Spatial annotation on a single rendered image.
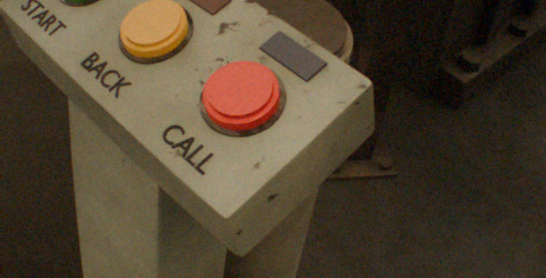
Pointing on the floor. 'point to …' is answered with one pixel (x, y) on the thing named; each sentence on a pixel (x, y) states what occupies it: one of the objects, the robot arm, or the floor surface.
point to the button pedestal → (180, 125)
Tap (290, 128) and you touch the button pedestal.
